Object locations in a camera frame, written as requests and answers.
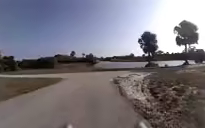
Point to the pond water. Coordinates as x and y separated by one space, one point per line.
130 64

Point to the distant bank with trees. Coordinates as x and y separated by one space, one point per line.
73 59

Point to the pale concrete path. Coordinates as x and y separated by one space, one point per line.
83 100

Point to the dry grass strip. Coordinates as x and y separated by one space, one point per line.
56 69

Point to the dark round-crowned tree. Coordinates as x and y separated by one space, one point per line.
148 42

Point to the low dark hedge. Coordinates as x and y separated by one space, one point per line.
38 63

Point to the robot's own part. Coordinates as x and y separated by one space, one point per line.
142 125

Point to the distant tree line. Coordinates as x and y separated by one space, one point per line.
176 56

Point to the bare stony dirt ground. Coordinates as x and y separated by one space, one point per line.
176 96

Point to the dry grass patch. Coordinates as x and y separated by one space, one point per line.
16 88

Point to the tall broad-crowned tree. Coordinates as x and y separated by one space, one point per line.
186 32

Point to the dark bushes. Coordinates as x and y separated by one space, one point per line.
3 64

